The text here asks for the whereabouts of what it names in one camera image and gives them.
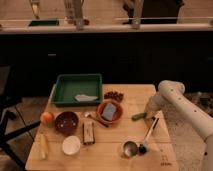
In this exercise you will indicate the orange bowl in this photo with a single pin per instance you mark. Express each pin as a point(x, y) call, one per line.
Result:
point(117, 115)

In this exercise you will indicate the green item on counter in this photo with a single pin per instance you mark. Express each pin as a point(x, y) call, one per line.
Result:
point(44, 23)

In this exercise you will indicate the blue sponge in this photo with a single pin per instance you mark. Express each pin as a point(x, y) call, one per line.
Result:
point(108, 111)

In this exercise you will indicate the dark brown bowl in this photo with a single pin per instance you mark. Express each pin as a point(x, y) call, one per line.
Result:
point(66, 123)

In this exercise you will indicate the brown rectangular block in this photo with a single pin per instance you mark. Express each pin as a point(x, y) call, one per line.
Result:
point(88, 133)

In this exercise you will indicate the green plastic tray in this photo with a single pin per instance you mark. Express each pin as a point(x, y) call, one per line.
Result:
point(69, 85)

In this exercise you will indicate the wooden handled spoon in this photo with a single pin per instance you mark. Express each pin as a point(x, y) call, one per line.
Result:
point(89, 115)

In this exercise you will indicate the black and white ladle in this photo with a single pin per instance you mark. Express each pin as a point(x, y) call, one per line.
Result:
point(143, 147)

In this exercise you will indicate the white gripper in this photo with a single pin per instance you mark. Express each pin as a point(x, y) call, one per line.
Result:
point(150, 113)

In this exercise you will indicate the dark red grapes bunch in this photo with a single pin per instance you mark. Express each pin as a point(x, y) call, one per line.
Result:
point(114, 95)

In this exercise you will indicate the red apple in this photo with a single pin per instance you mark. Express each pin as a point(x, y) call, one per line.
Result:
point(47, 118)

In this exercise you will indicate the metal measuring cup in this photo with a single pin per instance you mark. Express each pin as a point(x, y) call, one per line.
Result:
point(130, 149)

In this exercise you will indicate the white crumpled paper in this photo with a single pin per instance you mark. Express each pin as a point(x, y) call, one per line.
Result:
point(85, 98)

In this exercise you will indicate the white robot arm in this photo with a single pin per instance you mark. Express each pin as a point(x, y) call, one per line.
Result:
point(173, 92)

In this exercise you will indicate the white paper cup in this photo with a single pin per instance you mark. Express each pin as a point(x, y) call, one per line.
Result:
point(71, 145)

